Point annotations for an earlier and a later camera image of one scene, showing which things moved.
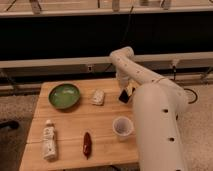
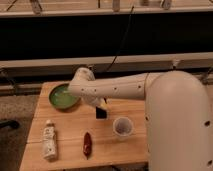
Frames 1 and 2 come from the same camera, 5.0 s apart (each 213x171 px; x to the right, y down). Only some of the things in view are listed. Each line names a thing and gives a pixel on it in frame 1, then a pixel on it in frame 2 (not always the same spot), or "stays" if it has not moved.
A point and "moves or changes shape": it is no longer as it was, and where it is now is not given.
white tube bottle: [49, 141] stays
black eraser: [124, 96] moves or changes shape
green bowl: [64, 96] stays
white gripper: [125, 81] to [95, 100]
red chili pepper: [87, 145] stays
